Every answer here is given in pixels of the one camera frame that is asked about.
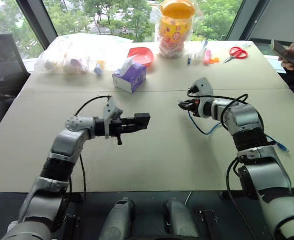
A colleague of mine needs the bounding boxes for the purple tissue box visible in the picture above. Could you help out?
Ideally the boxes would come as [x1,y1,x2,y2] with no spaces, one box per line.
[111,55,148,95]

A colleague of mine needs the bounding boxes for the clear plastic bag of toys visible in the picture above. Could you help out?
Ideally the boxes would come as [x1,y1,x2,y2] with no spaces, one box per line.
[33,34,136,76]

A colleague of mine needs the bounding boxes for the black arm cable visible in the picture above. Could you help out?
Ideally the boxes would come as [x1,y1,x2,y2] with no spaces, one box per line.
[186,86,260,240]
[68,95,113,195]

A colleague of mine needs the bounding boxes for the black office chair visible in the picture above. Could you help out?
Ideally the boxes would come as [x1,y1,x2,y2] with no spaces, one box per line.
[0,33,32,146]

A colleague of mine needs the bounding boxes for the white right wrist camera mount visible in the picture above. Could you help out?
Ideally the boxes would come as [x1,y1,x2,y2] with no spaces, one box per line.
[191,77,214,119]

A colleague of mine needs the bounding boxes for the grey rounded robot leg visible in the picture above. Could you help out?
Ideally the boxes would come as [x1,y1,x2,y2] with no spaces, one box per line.
[105,197,136,240]
[162,197,201,239]

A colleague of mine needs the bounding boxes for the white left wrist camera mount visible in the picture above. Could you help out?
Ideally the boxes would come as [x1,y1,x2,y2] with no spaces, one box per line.
[103,95,124,140]

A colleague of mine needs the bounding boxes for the clear bag around jar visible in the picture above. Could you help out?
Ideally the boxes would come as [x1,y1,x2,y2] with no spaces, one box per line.
[152,0,206,61]

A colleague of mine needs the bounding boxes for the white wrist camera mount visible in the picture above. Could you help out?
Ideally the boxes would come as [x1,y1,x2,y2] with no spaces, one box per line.
[103,95,124,140]
[191,77,214,119]

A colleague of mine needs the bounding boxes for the small blue yellow bottle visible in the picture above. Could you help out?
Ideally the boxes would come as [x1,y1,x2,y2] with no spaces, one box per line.
[94,59,106,77]

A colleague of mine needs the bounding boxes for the red handled scissors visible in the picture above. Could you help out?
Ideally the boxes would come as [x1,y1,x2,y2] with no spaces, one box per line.
[222,46,249,64]

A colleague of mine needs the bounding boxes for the yellow jar with orange lid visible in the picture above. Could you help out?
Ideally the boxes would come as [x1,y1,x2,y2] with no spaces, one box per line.
[156,0,196,60]

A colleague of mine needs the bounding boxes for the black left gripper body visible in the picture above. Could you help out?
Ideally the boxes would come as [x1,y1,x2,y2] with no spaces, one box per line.
[110,115,128,146]

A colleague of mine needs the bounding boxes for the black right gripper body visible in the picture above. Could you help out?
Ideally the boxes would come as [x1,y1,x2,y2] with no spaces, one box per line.
[189,98,201,119]

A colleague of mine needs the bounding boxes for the blue Ethernet cable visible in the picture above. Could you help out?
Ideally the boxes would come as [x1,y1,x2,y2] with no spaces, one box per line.
[188,110,291,154]

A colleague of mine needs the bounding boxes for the dark window frame post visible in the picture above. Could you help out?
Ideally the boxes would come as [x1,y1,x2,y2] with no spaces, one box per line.
[225,0,274,42]
[15,0,60,51]

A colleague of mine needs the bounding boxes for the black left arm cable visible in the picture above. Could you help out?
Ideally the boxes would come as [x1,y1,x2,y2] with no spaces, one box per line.
[68,95,113,195]

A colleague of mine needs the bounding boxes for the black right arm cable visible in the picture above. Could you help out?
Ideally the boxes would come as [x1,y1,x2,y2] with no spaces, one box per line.
[186,86,260,240]

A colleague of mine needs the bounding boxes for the small black box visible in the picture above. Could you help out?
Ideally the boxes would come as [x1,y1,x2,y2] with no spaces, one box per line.
[134,113,152,131]

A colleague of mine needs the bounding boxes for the black smartphone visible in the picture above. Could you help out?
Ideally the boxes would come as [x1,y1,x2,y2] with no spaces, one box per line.
[271,38,294,73]

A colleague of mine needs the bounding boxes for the clear bag of pens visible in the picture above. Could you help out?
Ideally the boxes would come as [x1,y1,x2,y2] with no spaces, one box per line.
[186,39,210,66]

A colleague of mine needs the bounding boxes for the red plastic bowl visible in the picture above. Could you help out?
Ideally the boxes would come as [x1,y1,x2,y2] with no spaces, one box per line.
[127,46,155,68]

